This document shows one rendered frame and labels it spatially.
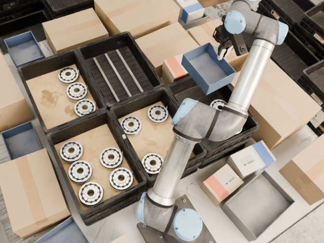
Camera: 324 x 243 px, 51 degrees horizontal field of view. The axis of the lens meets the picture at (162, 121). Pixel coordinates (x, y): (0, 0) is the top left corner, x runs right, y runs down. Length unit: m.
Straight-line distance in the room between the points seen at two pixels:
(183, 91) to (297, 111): 0.58
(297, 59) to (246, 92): 1.59
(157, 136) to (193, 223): 0.48
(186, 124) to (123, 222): 0.62
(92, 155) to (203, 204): 0.57
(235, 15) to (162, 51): 0.72
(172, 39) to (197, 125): 0.85
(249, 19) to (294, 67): 1.50
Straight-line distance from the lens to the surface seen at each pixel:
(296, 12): 3.16
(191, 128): 1.20
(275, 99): 1.80
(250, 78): 1.23
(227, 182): 1.65
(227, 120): 1.20
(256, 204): 1.68
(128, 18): 1.98
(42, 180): 1.54
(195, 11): 2.23
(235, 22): 1.25
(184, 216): 1.34
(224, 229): 1.66
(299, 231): 2.59
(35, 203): 1.51
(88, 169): 1.52
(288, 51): 2.81
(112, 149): 1.55
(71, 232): 1.62
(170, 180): 1.29
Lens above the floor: 2.27
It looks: 60 degrees down
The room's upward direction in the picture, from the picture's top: 11 degrees clockwise
